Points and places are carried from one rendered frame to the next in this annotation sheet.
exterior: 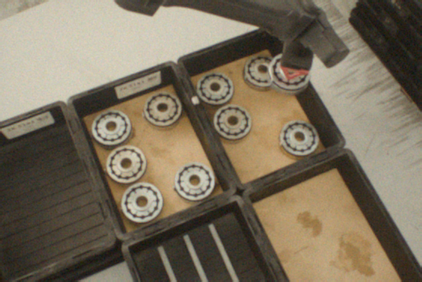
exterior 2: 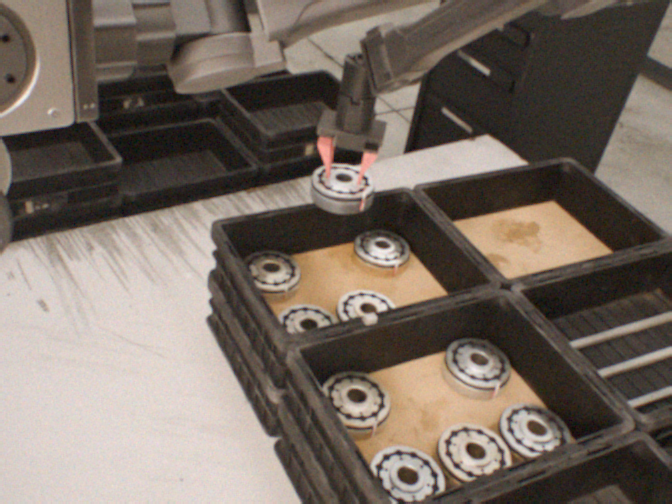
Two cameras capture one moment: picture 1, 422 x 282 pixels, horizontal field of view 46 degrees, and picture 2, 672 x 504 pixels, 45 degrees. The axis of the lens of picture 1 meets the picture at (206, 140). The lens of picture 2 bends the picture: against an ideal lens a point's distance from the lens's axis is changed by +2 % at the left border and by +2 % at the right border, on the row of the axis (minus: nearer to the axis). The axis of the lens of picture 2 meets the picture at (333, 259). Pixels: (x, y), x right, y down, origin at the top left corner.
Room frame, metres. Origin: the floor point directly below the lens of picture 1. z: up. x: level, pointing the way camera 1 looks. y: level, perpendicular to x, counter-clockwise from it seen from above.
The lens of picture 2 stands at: (0.76, 0.88, 1.72)
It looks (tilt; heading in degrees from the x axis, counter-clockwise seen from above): 38 degrees down; 263
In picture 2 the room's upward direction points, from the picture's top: 11 degrees clockwise
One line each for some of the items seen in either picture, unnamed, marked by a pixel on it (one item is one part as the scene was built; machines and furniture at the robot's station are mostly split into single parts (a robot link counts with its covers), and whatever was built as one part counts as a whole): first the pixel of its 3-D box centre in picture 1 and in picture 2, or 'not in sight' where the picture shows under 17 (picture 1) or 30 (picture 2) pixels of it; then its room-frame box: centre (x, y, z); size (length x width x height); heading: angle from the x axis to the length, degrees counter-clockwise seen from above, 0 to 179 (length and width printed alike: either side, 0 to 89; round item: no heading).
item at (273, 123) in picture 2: not in sight; (289, 162); (0.68, -1.27, 0.37); 0.40 x 0.30 x 0.45; 33
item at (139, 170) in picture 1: (126, 163); (474, 453); (0.43, 0.20, 0.86); 0.10 x 0.10 x 0.01
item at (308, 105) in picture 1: (255, 111); (349, 281); (0.60, -0.13, 0.87); 0.40 x 0.30 x 0.11; 27
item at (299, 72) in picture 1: (294, 62); (354, 155); (0.62, -0.19, 1.08); 0.07 x 0.07 x 0.09; 80
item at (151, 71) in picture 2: not in sight; (119, 120); (1.24, -1.39, 0.37); 0.40 x 0.30 x 0.45; 33
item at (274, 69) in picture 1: (289, 71); (343, 181); (0.63, -0.19, 1.02); 0.10 x 0.10 x 0.01
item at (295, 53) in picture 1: (302, 41); (354, 113); (0.63, -0.19, 1.15); 0.10 x 0.07 x 0.07; 170
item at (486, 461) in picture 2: (126, 163); (475, 451); (0.43, 0.20, 0.86); 0.05 x 0.05 x 0.01
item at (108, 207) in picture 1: (148, 145); (456, 389); (0.46, 0.14, 0.92); 0.40 x 0.30 x 0.02; 27
